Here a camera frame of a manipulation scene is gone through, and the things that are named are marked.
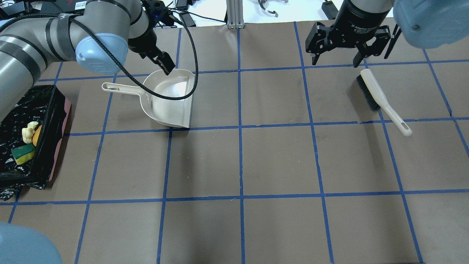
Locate aluminium frame post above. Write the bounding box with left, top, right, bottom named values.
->
left=226, top=0, right=245, bottom=29

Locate toy croissant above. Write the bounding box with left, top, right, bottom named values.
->
left=21, top=121, right=40, bottom=144

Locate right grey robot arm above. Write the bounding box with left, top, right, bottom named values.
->
left=305, top=0, right=469, bottom=67

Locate black lined trash bin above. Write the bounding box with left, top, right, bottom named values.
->
left=0, top=85, right=71, bottom=201

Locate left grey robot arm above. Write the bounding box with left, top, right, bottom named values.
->
left=0, top=0, right=175, bottom=119

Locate beige hand brush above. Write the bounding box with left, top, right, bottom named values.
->
left=356, top=69, right=413, bottom=137

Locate yellow toy potato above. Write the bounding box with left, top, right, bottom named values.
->
left=32, top=125, right=42, bottom=147

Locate beige plastic dustpan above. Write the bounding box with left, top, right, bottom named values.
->
left=101, top=69, right=195, bottom=128

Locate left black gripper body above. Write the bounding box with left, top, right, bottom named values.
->
left=128, top=0, right=165, bottom=59

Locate black power adapter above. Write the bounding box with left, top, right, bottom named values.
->
left=321, top=0, right=339, bottom=20

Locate yellow green sponge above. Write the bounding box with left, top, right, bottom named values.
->
left=11, top=143, right=35, bottom=165

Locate long reacher grabber tool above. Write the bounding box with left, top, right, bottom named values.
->
left=257, top=0, right=289, bottom=17

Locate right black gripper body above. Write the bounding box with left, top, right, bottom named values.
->
left=305, top=0, right=392, bottom=55

